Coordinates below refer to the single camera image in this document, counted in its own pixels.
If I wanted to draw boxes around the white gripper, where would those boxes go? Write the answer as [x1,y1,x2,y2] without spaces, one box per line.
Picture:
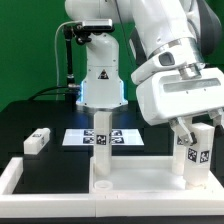
[136,68,224,146]

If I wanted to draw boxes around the white desk tabletop tray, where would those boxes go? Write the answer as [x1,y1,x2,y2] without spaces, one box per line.
[89,156,224,199]

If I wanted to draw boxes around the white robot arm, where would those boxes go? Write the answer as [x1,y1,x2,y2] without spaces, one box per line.
[119,0,224,145]

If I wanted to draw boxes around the white U-shaped fence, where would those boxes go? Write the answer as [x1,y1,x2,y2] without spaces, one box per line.
[0,158,224,218]

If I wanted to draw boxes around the white marker base plate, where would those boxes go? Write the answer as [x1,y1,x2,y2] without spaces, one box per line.
[62,129,143,146]

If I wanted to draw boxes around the silver camera on mount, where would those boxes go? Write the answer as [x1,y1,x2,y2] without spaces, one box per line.
[82,19,113,32]

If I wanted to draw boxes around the black cables on table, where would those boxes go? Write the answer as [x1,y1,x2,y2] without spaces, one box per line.
[27,85,70,102]

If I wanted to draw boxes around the grey camera cable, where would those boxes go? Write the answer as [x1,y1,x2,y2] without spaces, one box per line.
[54,20,84,88]

